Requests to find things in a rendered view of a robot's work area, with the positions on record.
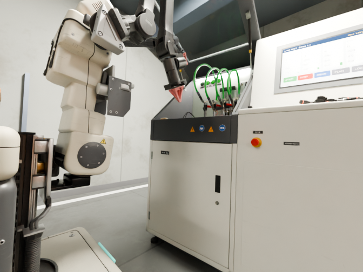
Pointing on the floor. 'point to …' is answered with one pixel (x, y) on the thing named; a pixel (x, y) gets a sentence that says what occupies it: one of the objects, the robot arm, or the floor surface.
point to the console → (299, 172)
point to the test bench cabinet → (230, 219)
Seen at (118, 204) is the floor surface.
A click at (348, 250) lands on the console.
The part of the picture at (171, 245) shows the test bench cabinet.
